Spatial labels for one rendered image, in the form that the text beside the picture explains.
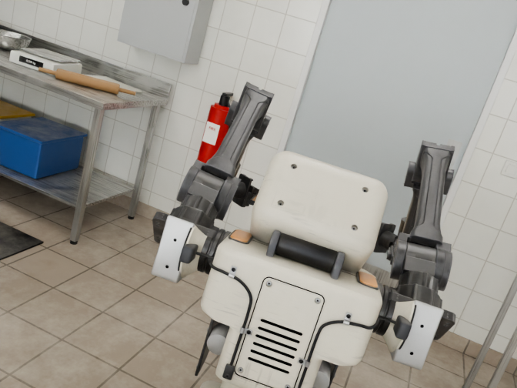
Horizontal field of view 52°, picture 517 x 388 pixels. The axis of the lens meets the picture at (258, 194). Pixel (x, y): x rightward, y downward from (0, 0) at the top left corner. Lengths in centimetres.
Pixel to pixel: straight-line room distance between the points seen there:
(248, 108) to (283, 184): 42
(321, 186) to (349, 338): 24
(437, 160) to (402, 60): 204
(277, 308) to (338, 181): 23
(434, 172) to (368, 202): 39
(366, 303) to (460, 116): 251
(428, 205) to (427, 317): 30
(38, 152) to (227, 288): 276
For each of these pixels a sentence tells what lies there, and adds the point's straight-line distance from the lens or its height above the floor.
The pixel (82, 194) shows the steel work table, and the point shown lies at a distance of 323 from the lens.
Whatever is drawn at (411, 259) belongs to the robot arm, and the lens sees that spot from 102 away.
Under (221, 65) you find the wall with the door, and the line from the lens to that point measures 353.
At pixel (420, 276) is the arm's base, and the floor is 117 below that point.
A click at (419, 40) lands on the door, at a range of 329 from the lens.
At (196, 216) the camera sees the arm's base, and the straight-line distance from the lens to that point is 96.
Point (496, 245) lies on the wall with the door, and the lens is 339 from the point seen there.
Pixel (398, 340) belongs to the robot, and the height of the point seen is 109.
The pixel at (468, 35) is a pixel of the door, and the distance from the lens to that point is 328.
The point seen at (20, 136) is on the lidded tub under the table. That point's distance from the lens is 360.
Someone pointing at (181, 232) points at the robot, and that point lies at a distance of 93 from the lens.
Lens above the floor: 151
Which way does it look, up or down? 17 degrees down
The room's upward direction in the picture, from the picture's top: 17 degrees clockwise
